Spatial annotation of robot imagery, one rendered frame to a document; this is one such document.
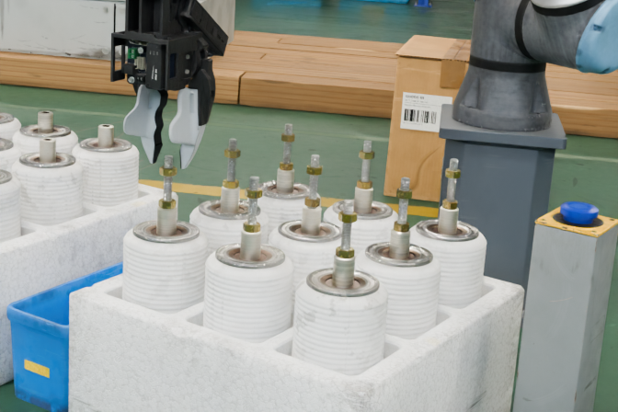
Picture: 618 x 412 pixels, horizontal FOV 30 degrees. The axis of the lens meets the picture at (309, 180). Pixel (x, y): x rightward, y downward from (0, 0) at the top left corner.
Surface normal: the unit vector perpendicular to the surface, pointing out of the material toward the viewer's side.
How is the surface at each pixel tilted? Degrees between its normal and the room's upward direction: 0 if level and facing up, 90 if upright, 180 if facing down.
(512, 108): 72
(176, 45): 90
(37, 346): 92
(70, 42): 90
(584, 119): 90
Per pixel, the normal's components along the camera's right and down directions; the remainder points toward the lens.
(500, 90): -0.28, -0.07
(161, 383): -0.55, 0.19
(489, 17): -0.80, 0.11
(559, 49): -0.72, 0.60
